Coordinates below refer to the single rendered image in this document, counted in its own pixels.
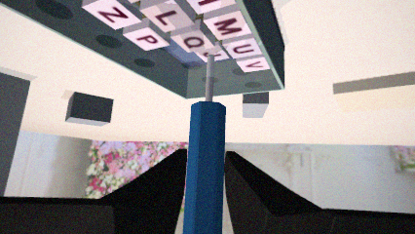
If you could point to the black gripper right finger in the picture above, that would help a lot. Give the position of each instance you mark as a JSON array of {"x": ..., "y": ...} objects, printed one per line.
[{"x": 259, "y": 204}]

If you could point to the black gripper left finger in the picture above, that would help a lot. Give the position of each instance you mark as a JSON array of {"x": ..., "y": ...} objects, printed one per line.
[{"x": 148, "y": 204}]

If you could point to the keyboard with white letter keys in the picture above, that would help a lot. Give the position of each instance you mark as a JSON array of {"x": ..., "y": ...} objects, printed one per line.
[{"x": 174, "y": 44}]

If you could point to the blue stylus with white tip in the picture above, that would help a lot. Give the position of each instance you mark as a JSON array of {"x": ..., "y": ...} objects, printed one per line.
[{"x": 203, "y": 208}]

